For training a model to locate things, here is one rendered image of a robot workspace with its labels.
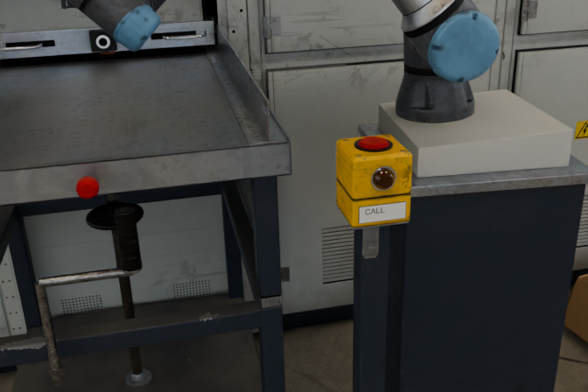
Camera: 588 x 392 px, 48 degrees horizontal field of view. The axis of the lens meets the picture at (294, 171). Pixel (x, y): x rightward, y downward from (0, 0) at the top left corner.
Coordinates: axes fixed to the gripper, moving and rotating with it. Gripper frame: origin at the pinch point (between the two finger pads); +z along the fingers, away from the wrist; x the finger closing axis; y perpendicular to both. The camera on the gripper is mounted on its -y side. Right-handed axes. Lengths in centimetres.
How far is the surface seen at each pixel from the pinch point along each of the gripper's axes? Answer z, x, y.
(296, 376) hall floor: 18, 42, 105
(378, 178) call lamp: -66, 37, 31
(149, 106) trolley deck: -15.4, 10.1, 25.7
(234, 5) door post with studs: 23.0, 32.6, 6.9
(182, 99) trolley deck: -12.6, 16.5, 25.1
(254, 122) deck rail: -32, 27, 28
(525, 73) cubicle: 24, 112, 29
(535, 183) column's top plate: -44, 73, 41
